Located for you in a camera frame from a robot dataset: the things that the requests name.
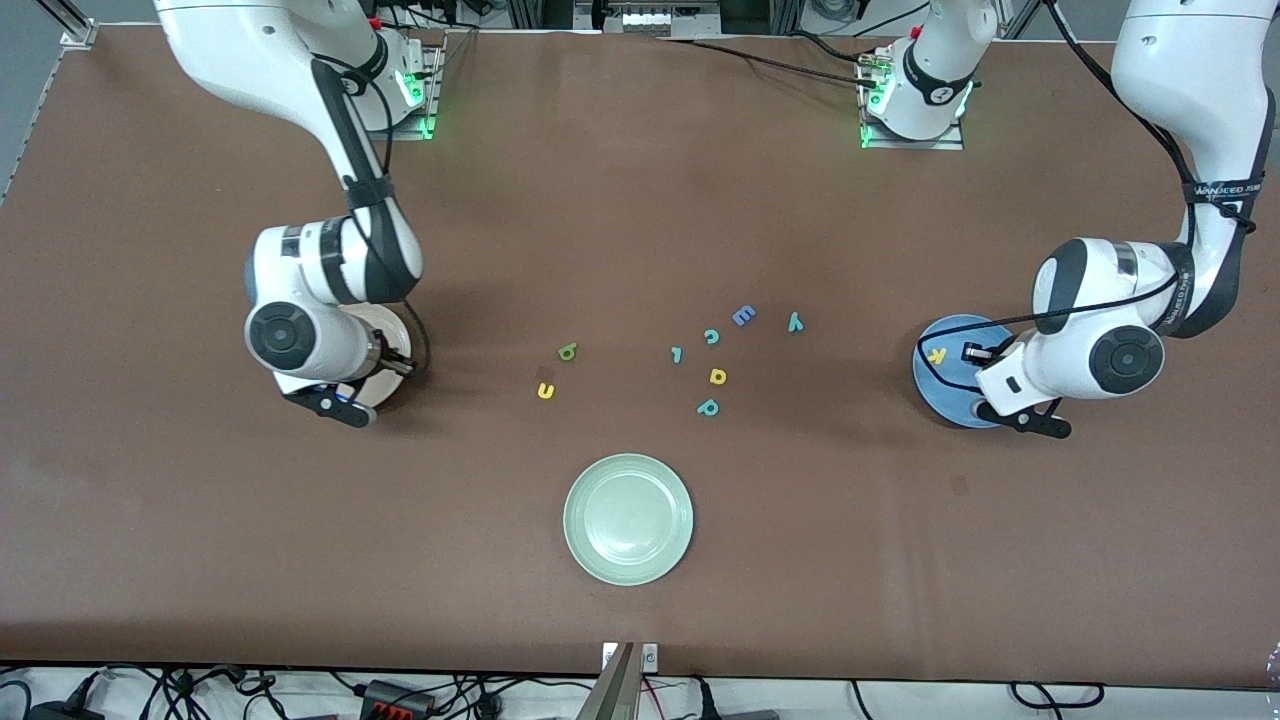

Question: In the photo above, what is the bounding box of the black and orange power strip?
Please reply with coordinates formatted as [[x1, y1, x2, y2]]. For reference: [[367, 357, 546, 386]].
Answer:
[[360, 680, 436, 717]]

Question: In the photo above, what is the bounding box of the aluminium corner profile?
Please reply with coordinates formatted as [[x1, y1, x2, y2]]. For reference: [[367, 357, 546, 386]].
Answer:
[[40, 0, 101, 51]]

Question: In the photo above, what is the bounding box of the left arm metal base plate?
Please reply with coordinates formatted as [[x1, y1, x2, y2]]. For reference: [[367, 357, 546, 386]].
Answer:
[[860, 45, 966, 151]]

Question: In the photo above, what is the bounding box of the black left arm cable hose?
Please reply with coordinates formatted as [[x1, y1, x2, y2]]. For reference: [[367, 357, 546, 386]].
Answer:
[[917, 0, 1256, 396]]

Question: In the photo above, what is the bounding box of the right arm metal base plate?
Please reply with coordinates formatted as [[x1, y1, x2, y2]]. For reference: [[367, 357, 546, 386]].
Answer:
[[385, 45, 441, 141]]

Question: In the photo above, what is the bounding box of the long black cable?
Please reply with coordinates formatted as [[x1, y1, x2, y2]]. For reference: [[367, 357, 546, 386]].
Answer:
[[665, 35, 886, 89]]

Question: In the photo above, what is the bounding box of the black strap with white print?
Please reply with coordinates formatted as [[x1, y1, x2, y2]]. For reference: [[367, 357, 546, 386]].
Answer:
[[1183, 176, 1263, 203]]

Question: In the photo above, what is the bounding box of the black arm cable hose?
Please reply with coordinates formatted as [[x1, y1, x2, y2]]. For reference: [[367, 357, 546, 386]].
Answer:
[[917, 0, 1256, 396], [335, 55, 433, 377]]

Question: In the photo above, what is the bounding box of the pale green round plate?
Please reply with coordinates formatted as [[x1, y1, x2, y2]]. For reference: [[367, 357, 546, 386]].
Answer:
[[563, 453, 695, 587]]

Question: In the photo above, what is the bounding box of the looped black cable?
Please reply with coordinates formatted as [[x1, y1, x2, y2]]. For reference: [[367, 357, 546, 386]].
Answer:
[[1008, 681, 1106, 712]]

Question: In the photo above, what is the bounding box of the beige round plate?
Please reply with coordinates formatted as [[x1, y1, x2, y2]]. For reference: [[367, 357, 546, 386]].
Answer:
[[275, 303, 413, 409]]

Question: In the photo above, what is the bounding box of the blue round plate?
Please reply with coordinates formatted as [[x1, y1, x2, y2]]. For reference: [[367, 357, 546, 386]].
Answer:
[[912, 314, 1019, 429]]

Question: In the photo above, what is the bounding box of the grey metal camera post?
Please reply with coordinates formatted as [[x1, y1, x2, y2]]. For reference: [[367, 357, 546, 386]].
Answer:
[[575, 643, 659, 720]]

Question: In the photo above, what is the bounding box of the brown table cloth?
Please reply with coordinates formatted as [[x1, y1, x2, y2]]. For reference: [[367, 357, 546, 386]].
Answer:
[[0, 22, 1280, 691]]

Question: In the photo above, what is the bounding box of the tangled black cable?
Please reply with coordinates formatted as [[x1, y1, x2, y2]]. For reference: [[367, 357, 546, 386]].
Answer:
[[100, 663, 291, 706]]

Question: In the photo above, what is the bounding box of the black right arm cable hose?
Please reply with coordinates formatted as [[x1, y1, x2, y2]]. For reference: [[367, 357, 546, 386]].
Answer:
[[335, 55, 433, 377]]

